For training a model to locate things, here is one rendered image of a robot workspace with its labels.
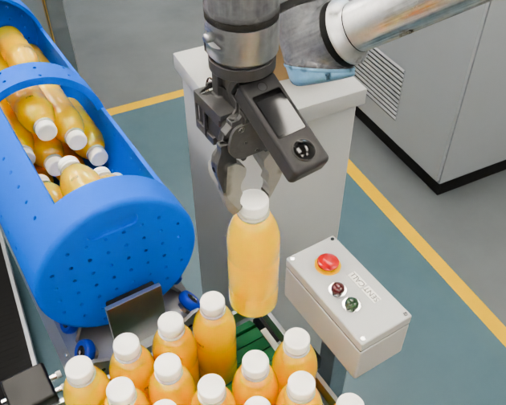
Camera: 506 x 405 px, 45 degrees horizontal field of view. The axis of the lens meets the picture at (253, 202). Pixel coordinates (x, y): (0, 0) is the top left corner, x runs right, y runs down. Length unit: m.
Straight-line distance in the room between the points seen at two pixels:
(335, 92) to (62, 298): 0.69
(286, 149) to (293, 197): 0.83
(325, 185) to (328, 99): 0.26
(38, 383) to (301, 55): 0.69
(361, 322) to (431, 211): 1.84
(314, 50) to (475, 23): 1.37
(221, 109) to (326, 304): 0.42
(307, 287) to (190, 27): 3.12
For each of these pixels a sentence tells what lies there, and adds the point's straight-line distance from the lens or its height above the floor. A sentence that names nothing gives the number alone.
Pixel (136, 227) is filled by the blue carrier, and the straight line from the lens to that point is 1.00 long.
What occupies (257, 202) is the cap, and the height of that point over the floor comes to 1.36.
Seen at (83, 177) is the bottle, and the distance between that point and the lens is 1.07.
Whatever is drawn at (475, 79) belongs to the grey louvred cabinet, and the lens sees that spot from 2.51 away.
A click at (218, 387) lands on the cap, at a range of 0.89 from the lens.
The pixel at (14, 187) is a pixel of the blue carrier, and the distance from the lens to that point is 1.09.
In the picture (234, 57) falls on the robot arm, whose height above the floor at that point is 1.57.
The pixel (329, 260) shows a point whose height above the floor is 1.11.
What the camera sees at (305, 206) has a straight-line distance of 1.49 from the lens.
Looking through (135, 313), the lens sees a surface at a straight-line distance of 1.09.
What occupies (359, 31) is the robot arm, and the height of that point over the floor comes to 1.40.
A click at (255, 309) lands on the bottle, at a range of 0.87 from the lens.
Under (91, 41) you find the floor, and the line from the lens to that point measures 3.95.
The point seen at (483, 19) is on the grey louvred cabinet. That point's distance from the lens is 2.36.
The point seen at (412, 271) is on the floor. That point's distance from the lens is 2.52.
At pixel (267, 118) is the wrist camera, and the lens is 0.63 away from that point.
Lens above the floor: 1.88
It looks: 44 degrees down
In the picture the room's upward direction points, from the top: straight up
